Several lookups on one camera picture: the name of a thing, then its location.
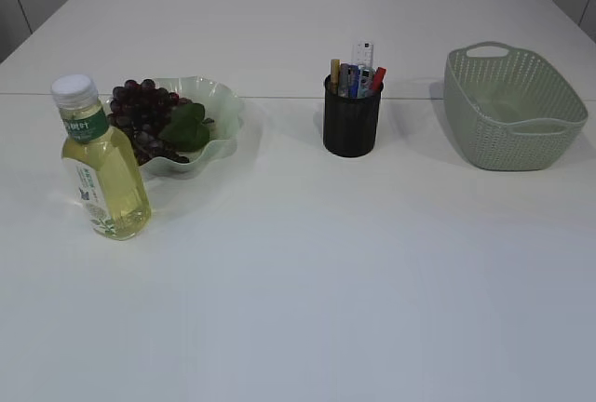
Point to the blue scissors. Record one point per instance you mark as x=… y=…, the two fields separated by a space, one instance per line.
x=360 y=80

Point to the dark red grape bunch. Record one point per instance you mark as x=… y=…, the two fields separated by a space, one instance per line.
x=158 y=122

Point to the black mesh pen holder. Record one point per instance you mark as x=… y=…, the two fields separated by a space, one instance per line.
x=349 y=125

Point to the yellow tea bottle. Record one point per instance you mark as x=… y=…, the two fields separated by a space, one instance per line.
x=100 y=159

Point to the green woven plastic basket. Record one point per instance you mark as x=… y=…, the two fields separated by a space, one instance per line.
x=508 y=108

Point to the silver glitter pen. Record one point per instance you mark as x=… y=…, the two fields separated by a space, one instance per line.
x=344 y=80

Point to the pale green wavy plate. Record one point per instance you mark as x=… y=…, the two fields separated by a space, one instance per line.
x=222 y=105

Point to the clear plastic ruler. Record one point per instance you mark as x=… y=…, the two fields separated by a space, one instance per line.
x=362 y=53

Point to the red glitter pen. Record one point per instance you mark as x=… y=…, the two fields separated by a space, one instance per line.
x=377 y=80

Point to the gold glitter pen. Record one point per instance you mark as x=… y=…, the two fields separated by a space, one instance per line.
x=334 y=75

